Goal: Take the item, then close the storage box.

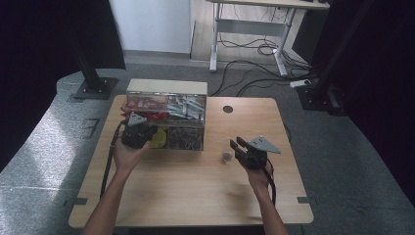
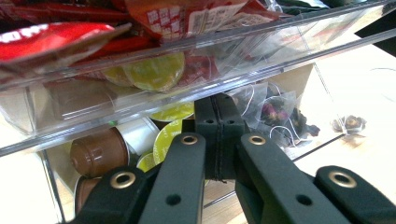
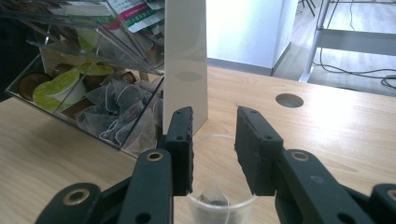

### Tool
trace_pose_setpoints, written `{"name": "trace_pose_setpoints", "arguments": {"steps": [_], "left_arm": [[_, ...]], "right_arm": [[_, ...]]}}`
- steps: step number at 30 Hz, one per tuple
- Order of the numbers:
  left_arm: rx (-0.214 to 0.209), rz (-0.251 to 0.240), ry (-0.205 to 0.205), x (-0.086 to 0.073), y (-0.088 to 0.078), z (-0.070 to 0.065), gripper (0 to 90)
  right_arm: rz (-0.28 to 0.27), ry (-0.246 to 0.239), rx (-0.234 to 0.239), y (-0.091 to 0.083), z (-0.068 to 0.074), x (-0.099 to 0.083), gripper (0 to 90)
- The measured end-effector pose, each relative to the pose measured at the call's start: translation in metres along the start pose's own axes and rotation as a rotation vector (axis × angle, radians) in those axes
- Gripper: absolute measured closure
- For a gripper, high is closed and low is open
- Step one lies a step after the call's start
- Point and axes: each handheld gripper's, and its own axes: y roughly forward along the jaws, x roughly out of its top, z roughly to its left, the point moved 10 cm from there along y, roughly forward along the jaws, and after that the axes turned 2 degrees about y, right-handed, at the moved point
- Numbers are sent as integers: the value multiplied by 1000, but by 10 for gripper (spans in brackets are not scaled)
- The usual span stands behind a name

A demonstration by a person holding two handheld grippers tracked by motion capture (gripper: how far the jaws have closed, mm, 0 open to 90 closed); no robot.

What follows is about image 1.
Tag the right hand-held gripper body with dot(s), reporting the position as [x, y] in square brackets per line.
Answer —
[256, 151]

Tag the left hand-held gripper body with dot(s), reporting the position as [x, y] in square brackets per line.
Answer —
[137, 132]

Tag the small clear cup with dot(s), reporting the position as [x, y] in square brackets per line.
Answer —
[226, 156]

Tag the yellow round item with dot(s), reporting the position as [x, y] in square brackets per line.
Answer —
[159, 137]

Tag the clear plastic organizer box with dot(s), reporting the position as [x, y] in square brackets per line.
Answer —
[182, 107]

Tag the person's right hand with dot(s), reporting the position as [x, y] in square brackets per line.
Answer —
[259, 178]

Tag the person's left hand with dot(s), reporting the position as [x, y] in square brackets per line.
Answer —
[125, 158]

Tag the pile of red packets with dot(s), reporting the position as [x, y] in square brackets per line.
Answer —
[143, 106]

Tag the pile of dark packets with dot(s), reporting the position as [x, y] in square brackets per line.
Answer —
[185, 138]

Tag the pile of white packets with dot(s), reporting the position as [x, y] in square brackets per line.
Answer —
[186, 106]

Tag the black metal stand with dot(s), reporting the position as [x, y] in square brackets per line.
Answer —
[89, 71]
[323, 81]

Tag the white power strip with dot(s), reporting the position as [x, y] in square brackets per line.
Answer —
[300, 83]

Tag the white metal desk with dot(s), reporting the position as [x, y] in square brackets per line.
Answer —
[254, 26]

